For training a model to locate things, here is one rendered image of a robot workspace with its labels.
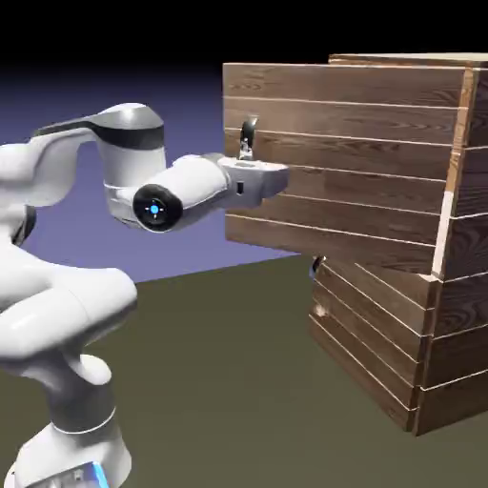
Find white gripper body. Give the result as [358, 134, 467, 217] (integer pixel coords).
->
[219, 157, 291, 200]

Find large wooden cabinet door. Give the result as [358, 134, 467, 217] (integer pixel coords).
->
[222, 62, 476, 281]

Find small wooden cabinet door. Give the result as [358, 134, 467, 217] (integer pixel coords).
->
[308, 261, 439, 434]

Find brown wooden cabinet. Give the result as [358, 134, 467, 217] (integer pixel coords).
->
[308, 52, 488, 437]

